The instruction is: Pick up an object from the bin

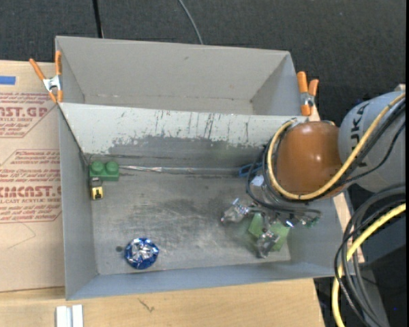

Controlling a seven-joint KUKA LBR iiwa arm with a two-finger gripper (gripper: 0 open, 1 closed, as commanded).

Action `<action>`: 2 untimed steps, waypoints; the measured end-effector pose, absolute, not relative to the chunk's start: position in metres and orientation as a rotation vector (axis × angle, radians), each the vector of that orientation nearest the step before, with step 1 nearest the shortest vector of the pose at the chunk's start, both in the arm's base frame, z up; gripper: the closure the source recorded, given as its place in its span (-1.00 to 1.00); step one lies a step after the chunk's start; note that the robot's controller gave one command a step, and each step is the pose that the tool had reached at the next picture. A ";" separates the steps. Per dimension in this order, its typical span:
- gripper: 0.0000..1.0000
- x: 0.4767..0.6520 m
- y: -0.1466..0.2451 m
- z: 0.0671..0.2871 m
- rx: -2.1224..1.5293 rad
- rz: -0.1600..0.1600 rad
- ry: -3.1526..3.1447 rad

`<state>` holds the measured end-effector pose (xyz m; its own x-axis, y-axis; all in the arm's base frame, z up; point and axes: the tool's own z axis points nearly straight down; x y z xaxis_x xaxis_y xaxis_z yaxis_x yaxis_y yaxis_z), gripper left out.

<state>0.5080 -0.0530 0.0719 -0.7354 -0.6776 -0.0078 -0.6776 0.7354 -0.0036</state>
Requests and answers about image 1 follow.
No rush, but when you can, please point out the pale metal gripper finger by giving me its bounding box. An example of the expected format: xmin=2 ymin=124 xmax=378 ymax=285
xmin=220 ymin=198 xmax=252 ymax=227
xmin=256 ymin=229 xmax=281 ymax=260

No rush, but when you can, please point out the green flat square piece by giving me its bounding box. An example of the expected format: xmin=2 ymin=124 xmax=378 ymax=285
xmin=247 ymin=212 xmax=291 ymax=252

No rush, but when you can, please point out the grey metal bin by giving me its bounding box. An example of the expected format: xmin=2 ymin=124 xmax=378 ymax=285
xmin=54 ymin=35 xmax=347 ymax=301

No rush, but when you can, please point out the blue crumpled foil ball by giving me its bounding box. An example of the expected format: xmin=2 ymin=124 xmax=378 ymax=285
xmin=123 ymin=237 xmax=160 ymax=270

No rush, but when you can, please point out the green toy brick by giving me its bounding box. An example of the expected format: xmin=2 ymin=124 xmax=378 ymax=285
xmin=89 ymin=160 xmax=121 ymax=183

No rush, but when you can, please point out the small yellow and black tool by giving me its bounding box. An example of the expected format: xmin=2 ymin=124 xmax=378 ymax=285
xmin=89 ymin=176 xmax=105 ymax=201

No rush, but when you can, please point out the brown cardboard board red print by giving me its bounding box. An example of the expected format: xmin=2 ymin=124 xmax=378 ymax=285
xmin=0 ymin=59 xmax=67 ymax=294

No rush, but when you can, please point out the thin twisted multicolour wire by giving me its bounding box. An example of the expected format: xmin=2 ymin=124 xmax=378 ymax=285
xmin=118 ymin=164 xmax=247 ymax=176

